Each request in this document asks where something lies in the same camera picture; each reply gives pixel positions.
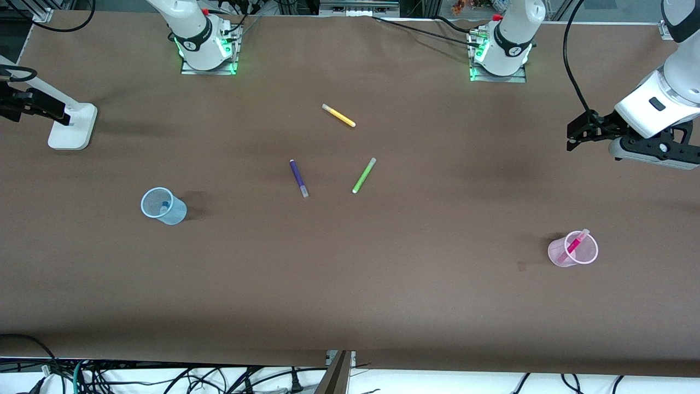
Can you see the white desk lamp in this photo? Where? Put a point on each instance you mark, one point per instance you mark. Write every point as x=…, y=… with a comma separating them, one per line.
x=68, y=128

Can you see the green marker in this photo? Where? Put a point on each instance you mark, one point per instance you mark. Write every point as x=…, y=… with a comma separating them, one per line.
x=363, y=175

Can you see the pink marker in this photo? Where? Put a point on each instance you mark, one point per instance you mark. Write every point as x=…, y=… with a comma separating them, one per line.
x=574, y=244

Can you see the translucent pink plastic cup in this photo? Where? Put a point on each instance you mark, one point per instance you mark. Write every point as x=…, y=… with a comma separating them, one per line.
x=555, y=253

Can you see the yellow marker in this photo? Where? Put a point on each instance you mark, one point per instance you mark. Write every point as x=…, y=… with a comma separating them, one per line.
x=339, y=115

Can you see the aluminium frame bracket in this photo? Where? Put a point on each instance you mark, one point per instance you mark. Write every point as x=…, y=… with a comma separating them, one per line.
x=668, y=30
x=42, y=13

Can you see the purple marker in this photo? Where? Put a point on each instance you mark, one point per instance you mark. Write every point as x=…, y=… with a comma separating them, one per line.
x=297, y=175

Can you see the translucent blue plastic cup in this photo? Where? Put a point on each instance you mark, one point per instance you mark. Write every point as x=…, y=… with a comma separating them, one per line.
x=176, y=214

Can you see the grey background device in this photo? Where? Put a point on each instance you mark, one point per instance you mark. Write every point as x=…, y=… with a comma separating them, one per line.
x=358, y=8

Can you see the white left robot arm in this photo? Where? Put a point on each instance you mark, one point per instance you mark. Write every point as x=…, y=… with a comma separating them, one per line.
x=514, y=33

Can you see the brown table leg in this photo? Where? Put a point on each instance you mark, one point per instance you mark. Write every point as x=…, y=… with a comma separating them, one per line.
x=334, y=380

